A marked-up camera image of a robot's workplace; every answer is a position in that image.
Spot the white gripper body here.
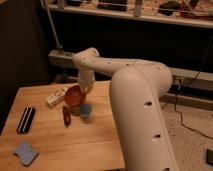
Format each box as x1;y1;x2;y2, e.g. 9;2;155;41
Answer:
78;70;95;91

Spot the blue sponge cloth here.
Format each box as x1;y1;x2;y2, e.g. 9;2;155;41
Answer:
13;142;39;167

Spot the dark red oblong object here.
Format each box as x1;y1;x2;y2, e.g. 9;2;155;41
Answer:
63;106;71;127

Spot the metal lamp pole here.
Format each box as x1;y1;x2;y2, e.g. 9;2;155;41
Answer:
43;0;63;52

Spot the white rectangular box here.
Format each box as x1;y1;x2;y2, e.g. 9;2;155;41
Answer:
46;87;68;108

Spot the black striped block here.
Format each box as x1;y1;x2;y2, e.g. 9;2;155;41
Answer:
16;107;36;134

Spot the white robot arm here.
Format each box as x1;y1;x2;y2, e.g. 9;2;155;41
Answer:
72;48;179;171

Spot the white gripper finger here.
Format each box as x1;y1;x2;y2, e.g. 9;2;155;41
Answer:
81;87;88;94

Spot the wooden shelf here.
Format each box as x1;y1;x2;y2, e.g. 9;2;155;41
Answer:
40;0;213;29

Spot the black cable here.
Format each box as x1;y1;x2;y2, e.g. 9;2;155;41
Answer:
161;33;213;141

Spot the blue cup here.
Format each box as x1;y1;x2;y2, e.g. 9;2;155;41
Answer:
79;103;92;120

